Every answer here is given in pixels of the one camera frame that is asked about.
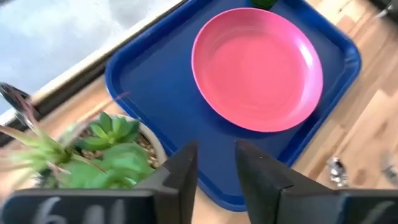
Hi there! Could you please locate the black aluminium table frame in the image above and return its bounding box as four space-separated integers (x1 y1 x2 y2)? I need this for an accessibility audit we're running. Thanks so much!
0 0 190 149

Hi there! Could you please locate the succulent plant in white pot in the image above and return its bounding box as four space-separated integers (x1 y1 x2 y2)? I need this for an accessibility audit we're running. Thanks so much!
0 91 169 190

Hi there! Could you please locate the pink plastic plate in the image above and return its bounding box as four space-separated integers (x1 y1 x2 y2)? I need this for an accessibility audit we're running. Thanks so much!
190 7 324 133

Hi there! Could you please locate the green translucent plastic cup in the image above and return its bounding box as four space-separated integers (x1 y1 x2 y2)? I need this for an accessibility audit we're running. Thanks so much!
250 0 279 10

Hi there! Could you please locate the black triangular frame bracket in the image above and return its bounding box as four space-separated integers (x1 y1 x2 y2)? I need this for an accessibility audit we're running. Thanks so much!
0 82 41 131

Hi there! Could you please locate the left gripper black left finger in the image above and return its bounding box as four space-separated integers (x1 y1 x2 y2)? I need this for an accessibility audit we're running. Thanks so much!
0 141 200 224

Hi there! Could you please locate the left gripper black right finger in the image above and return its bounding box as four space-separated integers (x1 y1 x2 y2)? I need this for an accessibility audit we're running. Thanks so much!
234 139 398 224

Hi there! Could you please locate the blue plastic tray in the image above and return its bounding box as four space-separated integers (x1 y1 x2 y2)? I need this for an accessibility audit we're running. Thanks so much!
104 0 363 213

